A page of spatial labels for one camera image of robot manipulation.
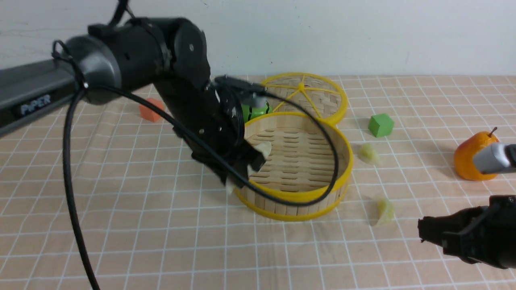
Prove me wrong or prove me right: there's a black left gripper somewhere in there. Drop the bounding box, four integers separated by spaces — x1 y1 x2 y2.
173 85 266 189

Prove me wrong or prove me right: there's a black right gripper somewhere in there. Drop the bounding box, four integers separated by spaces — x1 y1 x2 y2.
418 196 516 269

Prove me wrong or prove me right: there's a pale dumpling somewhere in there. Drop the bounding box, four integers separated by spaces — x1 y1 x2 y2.
225 177 236 196
253 141 272 160

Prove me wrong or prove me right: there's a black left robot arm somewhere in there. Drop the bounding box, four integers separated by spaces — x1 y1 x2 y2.
0 18 265 189

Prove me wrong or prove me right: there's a bamboo steamer tray yellow rim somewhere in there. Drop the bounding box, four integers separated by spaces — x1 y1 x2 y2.
233 112 354 222

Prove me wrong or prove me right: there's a woven bamboo steamer lid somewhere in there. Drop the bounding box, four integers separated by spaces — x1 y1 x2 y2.
261 72 348 125

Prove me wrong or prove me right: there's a green watermelon ball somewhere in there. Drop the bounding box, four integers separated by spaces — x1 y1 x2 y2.
241 101 270 123

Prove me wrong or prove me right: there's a greenish dumpling right lower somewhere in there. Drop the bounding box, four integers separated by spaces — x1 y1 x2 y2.
375 197 395 226

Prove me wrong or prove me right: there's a greenish dumpling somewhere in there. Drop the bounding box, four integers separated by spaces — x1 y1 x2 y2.
357 143 382 166
375 197 395 226

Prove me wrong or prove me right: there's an orange yellow toy pear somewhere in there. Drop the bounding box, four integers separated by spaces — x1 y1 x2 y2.
454 127 499 181

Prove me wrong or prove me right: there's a peach checkered tablecloth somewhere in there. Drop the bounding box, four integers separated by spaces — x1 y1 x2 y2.
0 70 516 290

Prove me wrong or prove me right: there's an orange foam cube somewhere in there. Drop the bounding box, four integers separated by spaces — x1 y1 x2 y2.
139 97 165 122

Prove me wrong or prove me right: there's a greenish dumpling right upper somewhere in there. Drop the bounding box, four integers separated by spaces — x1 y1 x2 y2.
357 143 382 166

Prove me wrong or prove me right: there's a green foam cube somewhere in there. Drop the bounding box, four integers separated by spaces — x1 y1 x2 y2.
368 113 395 138

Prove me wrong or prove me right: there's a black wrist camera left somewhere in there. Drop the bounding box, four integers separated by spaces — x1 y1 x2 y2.
214 75 267 107

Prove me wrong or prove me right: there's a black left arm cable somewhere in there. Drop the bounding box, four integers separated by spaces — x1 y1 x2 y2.
52 39 340 290

